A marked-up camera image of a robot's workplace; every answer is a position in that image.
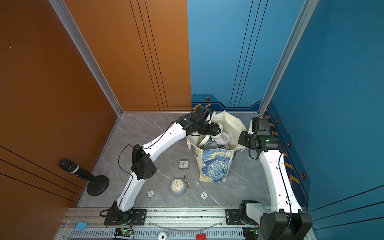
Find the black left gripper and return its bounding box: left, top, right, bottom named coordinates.
left=197, top=122, right=223, bottom=136

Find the cream canvas bag blue print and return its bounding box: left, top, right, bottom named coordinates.
left=187, top=111, right=246, bottom=183

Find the small black square clock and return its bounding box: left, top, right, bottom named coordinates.
left=179, top=160, right=189, bottom=170

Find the blue beige-face alarm clock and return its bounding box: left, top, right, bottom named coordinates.
left=170, top=176, right=190, bottom=196

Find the brown rectangular mirror clock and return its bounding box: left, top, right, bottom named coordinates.
left=198, top=135, right=211, bottom=149

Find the pink round alarm clock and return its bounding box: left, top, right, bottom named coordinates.
left=215, top=132, right=231, bottom=148

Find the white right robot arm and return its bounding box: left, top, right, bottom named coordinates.
left=238, top=117, right=313, bottom=240

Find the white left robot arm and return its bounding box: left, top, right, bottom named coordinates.
left=100, top=106, right=222, bottom=226

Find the right white round marker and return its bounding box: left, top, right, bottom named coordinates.
left=200, top=192, right=208, bottom=200

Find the white round marker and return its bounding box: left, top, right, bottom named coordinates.
left=147, top=190, right=155, bottom=198
left=200, top=192, right=208, bottom=200

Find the left white round marker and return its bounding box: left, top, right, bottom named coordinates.
left=147, top=190, right=155, bottom=198

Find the red block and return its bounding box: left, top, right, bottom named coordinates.
left=196, top=234, right=207, bottom=240

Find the white number ten tag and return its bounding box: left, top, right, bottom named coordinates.
left=158, top=232, right=168, bottom=240

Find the black microphone on stand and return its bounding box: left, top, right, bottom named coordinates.
left=58, top=159, right=109, bottom=197

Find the green circuit board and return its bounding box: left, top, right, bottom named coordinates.
left=114, top=228, right=135, bottom=240

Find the blue sticky pad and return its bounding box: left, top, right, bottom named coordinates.
left=75, top=222, right=88, bottom=231

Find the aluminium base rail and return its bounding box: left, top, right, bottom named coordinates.
left=55, top=207, right=263, bottom=240

